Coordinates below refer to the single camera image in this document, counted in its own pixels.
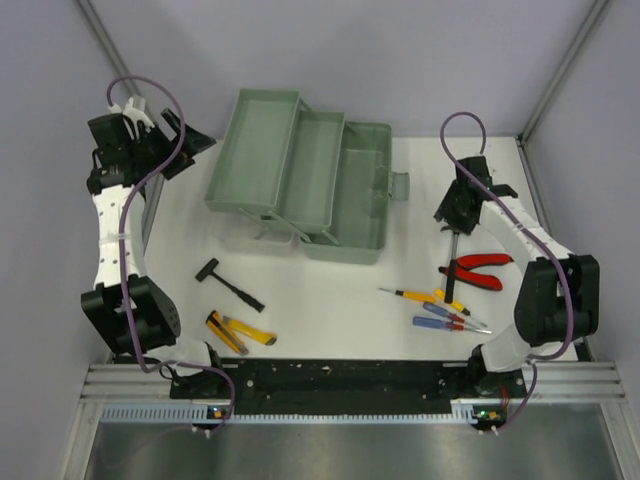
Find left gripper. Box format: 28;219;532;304
127;109;214;179

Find small black handled hammer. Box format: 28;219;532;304
441;225;460;304

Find green toolbox with clear lid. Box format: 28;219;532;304
204;88;410;265

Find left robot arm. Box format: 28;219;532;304
81;106;227;397

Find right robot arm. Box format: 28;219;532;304
434;156;600;396

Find blue screwdriver upper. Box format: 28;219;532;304
423;302;488;329

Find blue screwdriver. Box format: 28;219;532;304
412;316;491;335
423;302;488;329

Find blue screwdriver lower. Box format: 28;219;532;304
412;316;491;335

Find black rubber mallet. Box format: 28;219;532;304
195;258;265;313

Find yellow black utility knife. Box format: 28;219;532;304
205;310;249;356

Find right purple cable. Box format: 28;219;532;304
439;111;576;434

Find red handled pliers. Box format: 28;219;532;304
438;252;515;292

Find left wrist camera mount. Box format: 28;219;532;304
108;95;154;128

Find yellow handled screwdriver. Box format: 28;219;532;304
433;289;471;316

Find orange handled screwdriver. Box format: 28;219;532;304
379;287;437;303

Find aluminium frame rail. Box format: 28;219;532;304
81;361;626;404

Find white cable duct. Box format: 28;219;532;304
101;404;480;425

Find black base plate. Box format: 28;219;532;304
169;357;531;416

